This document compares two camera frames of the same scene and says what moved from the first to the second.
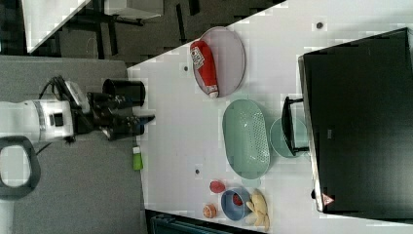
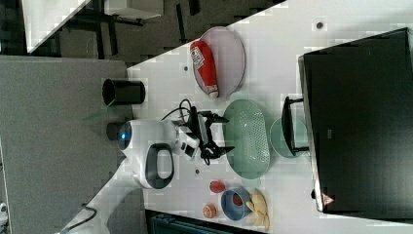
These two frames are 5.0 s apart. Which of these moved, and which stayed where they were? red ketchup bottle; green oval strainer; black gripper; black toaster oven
Moved: black gripper
Stayed: red ketchup bottle; black toaster oven; green oval strainer
